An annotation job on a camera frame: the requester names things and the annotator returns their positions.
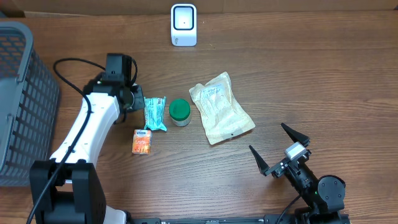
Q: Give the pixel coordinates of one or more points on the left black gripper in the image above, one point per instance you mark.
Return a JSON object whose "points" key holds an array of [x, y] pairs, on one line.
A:
{"points": [[139, 100]]}

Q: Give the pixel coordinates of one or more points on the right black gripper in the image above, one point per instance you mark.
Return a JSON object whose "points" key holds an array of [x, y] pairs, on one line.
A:
{"points": [[277, 168]]}

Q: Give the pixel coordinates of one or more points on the teal wipes pack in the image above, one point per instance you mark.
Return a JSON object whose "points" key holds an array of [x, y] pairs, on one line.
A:
{"points": [[154, 113]]}

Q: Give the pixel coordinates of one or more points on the orange tissue pack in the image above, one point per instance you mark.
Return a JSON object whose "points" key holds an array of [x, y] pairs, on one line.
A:
{"points": [[142, 141]]}

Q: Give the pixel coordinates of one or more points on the green lid jar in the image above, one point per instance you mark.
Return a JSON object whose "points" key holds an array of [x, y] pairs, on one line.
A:
{"points": [[180, 112]]}

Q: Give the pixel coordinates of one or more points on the beige paper pouch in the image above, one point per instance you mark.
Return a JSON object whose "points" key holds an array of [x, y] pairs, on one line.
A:
{"points": [[221, 115]]}

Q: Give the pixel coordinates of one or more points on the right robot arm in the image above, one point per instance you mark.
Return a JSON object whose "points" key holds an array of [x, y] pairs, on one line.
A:
{"points": [[319, 200]]}

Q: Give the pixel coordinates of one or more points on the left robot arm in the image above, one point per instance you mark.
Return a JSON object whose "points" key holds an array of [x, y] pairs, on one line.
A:
{"points": [[66, 187]]}

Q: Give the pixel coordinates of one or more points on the white barcode scanner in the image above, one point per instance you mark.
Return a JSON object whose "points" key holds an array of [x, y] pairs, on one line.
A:
{"points": [[183, 25]]}

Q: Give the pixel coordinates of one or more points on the grey plastic mesh basket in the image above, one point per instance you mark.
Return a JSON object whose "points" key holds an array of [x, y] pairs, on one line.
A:
{"points": [[29, 105]]}

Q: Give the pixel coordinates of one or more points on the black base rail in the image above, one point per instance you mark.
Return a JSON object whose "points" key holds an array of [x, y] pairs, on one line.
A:
{"points": [[217, 221]]}

